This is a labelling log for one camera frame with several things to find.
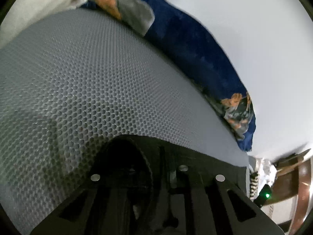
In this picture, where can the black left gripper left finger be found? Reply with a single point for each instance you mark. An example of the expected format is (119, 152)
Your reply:
(117, 196)

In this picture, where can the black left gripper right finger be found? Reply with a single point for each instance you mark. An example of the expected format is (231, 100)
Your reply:
(210, 198)

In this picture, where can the black pants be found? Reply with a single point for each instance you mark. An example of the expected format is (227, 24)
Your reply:
(154, 160)

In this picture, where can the black white striped cloth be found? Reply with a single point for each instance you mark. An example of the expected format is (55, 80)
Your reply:
(253, 186)

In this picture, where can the brown wooden furniture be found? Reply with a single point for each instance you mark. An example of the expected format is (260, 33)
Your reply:
(292, 191)

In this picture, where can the grey mesh mattress pad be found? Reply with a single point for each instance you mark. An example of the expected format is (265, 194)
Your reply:
(75, 80)

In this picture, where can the navy floral blanket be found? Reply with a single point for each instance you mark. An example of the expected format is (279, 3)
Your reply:
(193, 49)

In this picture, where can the white floral pillow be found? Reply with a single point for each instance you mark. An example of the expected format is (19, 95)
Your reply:
(24, 13)

